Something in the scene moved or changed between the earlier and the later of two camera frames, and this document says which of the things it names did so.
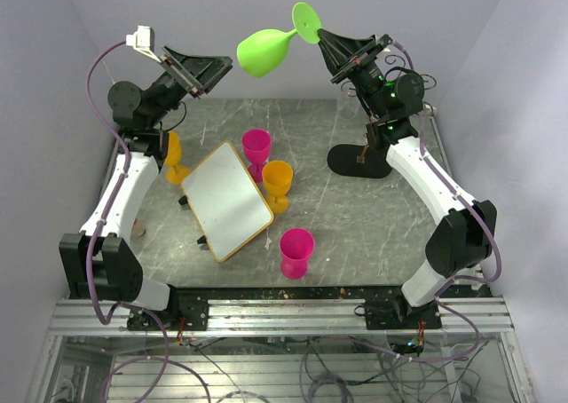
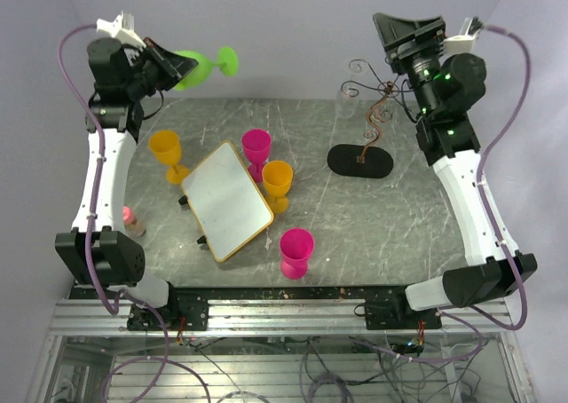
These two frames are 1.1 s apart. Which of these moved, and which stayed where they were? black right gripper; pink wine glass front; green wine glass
Moved: green wine glass; black right gripper
Stayed: pink wine glass front
